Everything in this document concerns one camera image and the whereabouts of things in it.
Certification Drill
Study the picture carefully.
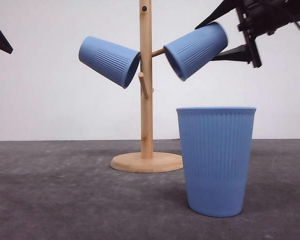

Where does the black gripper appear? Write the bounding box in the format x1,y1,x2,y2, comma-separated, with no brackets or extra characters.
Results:
194,0,300,68

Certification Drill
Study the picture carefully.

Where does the blue ribbed cup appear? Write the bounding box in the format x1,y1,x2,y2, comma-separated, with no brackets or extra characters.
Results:
176,106,256,218
163,22,228,81
78,36,141,89

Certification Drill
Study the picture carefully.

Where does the blue ribbed cup front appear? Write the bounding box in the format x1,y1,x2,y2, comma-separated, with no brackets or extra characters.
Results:
176,106,256,218

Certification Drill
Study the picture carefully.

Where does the wooden cup tree stand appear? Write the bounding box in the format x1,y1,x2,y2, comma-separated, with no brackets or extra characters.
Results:
111,0,181,174

